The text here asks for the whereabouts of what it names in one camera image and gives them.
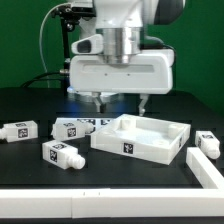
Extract white sheet with tags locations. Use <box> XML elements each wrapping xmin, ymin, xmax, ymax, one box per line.
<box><xmin>55</xmin><ymin>118</ymin><xmax>112</xmax><ymax>131</ymax></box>

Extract black cables on table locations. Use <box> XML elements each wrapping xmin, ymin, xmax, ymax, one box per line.
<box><xmin>20</xmin><ymin>70</ymin><xmax>73</xmax><ymax>89</ymax></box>

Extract white L-shaped obstacle fence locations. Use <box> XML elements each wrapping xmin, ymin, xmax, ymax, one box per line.
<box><xmin>0</xmin><ymin>147</ymin><xmax>224</xmax><ymax>219</ymax></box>

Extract grey cable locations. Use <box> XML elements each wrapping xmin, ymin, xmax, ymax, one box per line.
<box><xmin>38</xmin><ymin>2</ymin><xmax>72</xmax><ymax>89</ymax></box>

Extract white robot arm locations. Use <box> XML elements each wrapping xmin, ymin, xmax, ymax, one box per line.
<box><xmin>70</xmin><ymin>0</ymin><xmax>186</xmax><ymax>114</ymax></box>

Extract white square table top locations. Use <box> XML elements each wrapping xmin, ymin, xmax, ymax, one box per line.
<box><xmin>91</xmin><ymin>114</ymin><xmax>191</xmax><ymax>165</ymax></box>

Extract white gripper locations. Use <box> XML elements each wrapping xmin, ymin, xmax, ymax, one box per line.
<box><xmin>70</xmin><ymin>49</ymin><xmax>174</xmax><ymax>116</ymax></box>

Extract black camera on stand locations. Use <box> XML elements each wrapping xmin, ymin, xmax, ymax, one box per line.
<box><xmin>51</xmin><ymin>1</ymin><xmax>96</xmax><ymax>89</ymax></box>

